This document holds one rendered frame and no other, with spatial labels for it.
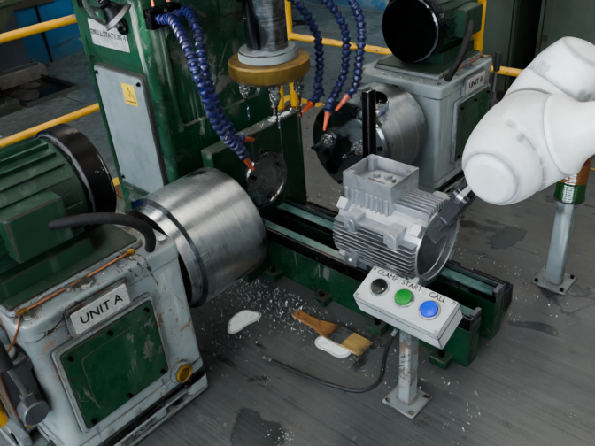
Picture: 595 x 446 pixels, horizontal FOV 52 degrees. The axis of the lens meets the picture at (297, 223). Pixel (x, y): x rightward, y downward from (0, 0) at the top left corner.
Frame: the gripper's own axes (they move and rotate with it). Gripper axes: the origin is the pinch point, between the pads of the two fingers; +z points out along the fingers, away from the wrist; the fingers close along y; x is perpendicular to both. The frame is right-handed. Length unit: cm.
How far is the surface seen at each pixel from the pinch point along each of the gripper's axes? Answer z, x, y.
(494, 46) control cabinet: 131, -88, -310
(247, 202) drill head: 15.6, -30.6, 16.7
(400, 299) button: 1.3, 4.9, 18.3
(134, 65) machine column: 17, -74, 12
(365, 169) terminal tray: 10.5, -21.1, -8.1
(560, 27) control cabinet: 95, -60, -311
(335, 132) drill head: 26, -40, -27
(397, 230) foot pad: 6.8, -5.7, 2.0
